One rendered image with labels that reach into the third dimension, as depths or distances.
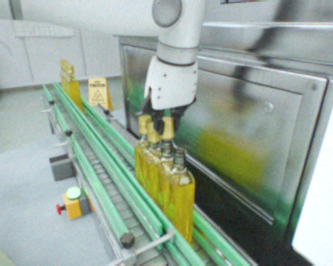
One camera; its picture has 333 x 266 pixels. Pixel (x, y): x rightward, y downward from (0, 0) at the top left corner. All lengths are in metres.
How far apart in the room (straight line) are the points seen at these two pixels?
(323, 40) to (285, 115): 0.13
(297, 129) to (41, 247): 0.80
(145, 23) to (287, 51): 0.25
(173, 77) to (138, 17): 0.16
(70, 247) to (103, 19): 0.72
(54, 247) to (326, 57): 0.86
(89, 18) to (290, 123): 0.36
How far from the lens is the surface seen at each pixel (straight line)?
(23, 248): 0.95
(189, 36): 0.43
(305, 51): 0.45
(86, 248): 0.87
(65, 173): 1.18
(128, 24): 0.33
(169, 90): 0.47
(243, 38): 0.53
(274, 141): 0.50
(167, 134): 0.54
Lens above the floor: 1.39
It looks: 24 degrees down
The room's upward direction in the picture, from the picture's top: straight up
